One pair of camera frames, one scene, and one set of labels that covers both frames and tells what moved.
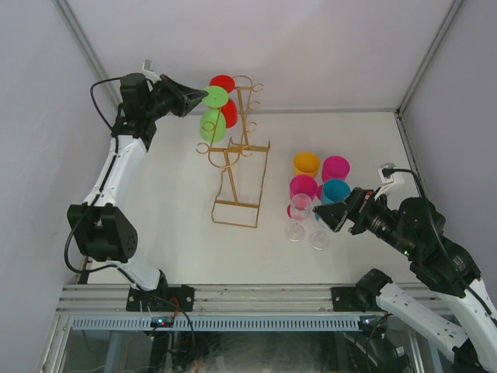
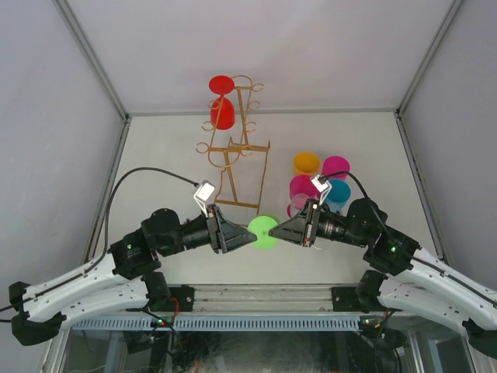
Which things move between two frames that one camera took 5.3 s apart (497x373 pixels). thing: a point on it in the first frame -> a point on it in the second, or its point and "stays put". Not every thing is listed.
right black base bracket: (353, 298) stays put
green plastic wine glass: (213, 121) -> (260, 226)
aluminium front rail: (88, 298) stays put
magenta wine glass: (333, 167) stays put
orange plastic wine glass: (306, 163) stays put
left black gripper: (185, 99) -> (226, 237)
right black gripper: (360, 201) -> (299, 230)
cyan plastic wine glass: (335, 191) stays put
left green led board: (161, 322) stays put
